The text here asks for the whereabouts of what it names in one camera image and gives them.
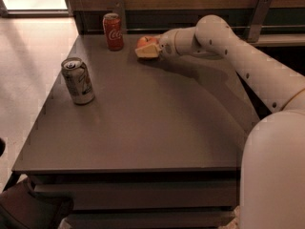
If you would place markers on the red coke can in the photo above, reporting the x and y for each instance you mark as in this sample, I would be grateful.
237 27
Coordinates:
112 31

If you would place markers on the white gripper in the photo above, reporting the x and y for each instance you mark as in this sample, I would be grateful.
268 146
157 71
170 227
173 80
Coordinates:
167 44

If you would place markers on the red orange apple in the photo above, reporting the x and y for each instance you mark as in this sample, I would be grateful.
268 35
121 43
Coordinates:
146 41

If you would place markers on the metal wall bracket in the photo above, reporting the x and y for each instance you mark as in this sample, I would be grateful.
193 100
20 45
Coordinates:
260 12
118 6

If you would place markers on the grey lower drawer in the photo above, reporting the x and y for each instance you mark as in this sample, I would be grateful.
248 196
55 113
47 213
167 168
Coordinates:
163 220

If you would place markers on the white silver soda can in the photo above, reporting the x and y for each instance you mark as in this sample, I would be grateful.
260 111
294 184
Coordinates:
78 82

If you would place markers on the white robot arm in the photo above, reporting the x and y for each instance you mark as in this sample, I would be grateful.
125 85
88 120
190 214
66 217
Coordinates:
272 172

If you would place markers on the grey drawer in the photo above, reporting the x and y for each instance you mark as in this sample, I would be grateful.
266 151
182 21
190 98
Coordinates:
146 195
163 220

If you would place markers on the grey upper drawer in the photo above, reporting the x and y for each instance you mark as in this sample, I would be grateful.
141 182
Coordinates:
146 195

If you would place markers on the metal wall rail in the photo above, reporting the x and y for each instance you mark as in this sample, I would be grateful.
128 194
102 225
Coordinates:
294 29

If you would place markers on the right metal wall bracket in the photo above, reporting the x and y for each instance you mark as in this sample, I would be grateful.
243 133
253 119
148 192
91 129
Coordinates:
260 12

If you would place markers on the left metal wall bracket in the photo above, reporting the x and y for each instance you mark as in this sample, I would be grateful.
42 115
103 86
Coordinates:
118 6

